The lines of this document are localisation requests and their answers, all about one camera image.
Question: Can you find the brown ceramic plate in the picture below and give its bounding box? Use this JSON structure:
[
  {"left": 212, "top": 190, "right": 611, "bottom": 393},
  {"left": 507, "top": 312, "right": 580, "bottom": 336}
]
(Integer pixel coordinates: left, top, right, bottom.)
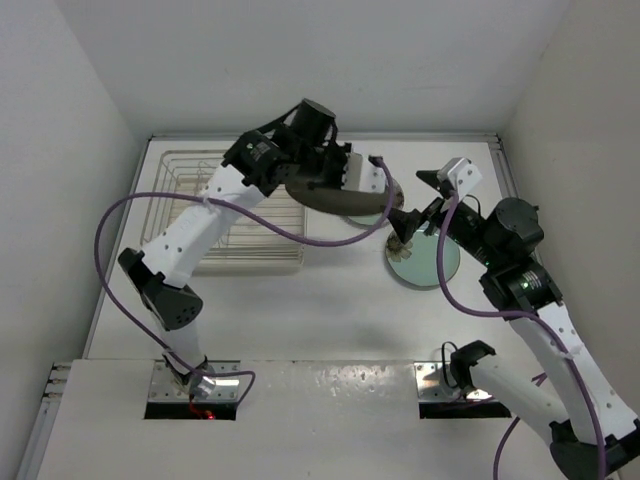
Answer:
[{"left": 284, "top": 174, "right": 389, "bottom": 216}]

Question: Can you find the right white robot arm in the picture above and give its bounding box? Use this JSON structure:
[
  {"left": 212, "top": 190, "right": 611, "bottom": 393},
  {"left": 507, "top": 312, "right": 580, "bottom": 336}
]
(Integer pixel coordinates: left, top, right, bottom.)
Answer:
[{"left": 389, "top": 165, "right": 639, "bottom": 479}]

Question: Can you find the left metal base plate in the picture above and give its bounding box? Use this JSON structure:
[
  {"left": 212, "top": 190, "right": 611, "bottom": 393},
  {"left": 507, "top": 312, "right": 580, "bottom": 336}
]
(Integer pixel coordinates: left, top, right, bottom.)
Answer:
[{"left": 148, "top": 361, "right": 241, "bottom": 403}]

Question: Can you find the green flower plate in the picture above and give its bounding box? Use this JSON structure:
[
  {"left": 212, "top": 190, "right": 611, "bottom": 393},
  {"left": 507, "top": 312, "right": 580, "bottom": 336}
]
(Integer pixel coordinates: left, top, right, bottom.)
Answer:
[
  {"left": 344, "top": 177, "right": 405, "bottom": 227},
  {"left": 384, "top": 223, "right": 439, "bottom": 289}
]

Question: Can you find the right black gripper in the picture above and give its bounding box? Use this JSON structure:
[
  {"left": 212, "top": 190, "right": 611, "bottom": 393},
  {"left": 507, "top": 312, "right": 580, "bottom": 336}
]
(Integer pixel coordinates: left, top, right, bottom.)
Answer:
[{"left": 380, "top": 169, "right": 500, "bottom": 269}]

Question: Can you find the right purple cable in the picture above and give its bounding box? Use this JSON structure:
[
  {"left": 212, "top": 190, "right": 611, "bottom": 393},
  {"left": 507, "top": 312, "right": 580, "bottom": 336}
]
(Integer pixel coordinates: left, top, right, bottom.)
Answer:
[{"left": 434, "top": 192, "right": 609, "bottom": 480}]

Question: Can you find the metal wire dish rack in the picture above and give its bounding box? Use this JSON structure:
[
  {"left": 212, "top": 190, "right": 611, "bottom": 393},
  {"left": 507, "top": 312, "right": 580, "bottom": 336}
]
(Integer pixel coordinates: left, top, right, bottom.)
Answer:
[{"left": 142, "top": 149, "right": 306, "bottom": 261}]

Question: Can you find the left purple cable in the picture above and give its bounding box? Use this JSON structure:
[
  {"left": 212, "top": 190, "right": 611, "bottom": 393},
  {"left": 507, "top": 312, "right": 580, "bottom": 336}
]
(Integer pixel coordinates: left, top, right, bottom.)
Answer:
[{"left": 94, "top": 159, "right": 394, "bottom": 421}]

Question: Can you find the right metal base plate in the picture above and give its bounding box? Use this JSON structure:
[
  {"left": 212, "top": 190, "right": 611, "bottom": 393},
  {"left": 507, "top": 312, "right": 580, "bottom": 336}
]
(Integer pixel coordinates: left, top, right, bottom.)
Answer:
[{"left": 414, "top": 362, "right": 496, "bottom": 402}]

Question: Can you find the purple cable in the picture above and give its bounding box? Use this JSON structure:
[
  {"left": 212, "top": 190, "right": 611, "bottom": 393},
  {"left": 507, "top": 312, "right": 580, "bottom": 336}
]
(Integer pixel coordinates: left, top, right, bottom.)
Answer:
[
  {"left": 434, "top": 192, "right": 609, "bottom": 480},
  {"left": 94, "top": 159, "right": 394, "bottom": 421}
]

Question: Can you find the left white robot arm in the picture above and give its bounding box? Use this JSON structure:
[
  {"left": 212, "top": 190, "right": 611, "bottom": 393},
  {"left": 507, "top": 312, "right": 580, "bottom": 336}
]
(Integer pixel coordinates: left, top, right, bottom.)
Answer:
[{"left": 118, "top": 99, "right": 347, "bottom": 392}]

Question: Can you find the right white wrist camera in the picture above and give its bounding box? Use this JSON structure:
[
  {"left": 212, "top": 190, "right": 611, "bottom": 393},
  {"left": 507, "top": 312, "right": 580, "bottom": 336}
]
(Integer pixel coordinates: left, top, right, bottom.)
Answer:
[{"left": 436, "top": 157, "right": 483, "bottom": 198}]

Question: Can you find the metal base plate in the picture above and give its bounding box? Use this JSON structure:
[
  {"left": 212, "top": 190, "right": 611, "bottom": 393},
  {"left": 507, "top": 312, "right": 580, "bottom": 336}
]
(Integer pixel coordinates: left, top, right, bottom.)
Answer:
[
  {"left": 148, "top": 361, "right": 241, "bottom": 403},
  {"left": 414, "top": 362, "right": 496, "bottom": 402}
]

